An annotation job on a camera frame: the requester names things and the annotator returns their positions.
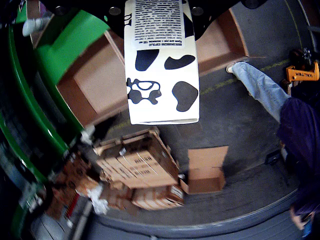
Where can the opened flat cardboard box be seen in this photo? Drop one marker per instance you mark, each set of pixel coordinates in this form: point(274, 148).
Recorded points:
point(203, 172)

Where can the stacked printed cardboard boxes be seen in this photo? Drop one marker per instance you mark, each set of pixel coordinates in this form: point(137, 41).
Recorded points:
point(142, 165)

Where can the white cow print box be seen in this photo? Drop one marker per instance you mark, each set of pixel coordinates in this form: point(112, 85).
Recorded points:
point(162, 75)

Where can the crumpled white paper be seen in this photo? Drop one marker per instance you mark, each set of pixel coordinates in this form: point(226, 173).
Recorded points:
point(98, 202)

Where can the small printed cardboard boxes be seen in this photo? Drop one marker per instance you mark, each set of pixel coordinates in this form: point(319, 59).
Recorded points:
point(70, 180)

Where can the person in jeans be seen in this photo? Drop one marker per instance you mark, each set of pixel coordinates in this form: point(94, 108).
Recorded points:
point(295, 130)

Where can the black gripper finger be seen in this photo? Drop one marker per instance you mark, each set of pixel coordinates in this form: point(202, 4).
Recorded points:
point(100, 10)
point(212, 10)

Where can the green metal shelf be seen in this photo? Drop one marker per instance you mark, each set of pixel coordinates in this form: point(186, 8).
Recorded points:
point(27, 120)

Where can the cardboard box with side flap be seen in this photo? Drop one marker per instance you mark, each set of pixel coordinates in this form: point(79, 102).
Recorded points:
point(217, 50)

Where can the empty cardboard box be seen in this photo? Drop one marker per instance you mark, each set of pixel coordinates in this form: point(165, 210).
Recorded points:
point(97, 82)

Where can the orange pallet jack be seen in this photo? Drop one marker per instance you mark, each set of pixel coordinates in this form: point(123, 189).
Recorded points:
point(302, 72)

